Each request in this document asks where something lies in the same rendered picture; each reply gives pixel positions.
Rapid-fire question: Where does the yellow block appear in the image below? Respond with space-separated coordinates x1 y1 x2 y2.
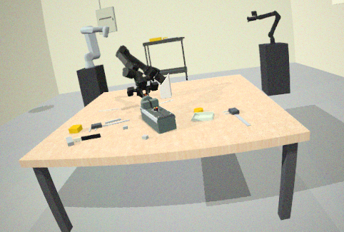
68 124 83 134

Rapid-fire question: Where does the yellow cylinder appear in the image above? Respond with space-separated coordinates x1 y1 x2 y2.
194 108 203 113

